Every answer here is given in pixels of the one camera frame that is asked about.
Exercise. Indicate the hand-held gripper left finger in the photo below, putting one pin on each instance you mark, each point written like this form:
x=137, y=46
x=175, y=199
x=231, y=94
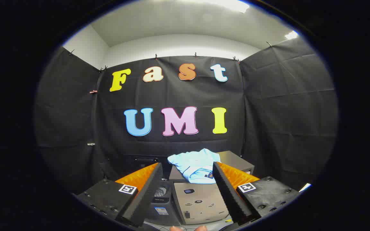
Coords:
x=146, y=192

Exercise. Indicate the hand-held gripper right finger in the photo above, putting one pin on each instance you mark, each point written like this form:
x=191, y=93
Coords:
x=228, y=192

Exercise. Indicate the grey washing machine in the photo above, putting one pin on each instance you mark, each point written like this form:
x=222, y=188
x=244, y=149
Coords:
x=162, y=213

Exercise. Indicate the dark transparent washing machine lid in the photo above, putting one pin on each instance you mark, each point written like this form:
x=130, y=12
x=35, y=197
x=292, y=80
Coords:
x=146, y=159

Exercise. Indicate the light blue shirt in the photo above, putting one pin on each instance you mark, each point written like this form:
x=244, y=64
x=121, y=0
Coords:
x=194, y=163

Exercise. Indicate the grey cabinet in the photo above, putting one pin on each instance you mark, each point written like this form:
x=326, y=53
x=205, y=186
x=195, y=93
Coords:
x=201, y=195

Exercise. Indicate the black backdrop cloth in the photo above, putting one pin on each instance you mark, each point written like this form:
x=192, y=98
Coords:
x=172, y=96

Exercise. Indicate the row of black clips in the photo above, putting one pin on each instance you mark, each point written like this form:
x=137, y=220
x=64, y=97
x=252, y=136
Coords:
x=155, y=57

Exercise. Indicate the small ceiling light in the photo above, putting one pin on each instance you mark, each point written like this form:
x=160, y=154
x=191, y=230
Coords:
x=291, y=34

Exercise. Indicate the long ceiling light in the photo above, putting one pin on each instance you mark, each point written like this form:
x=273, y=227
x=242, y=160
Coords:
x=233, y=4

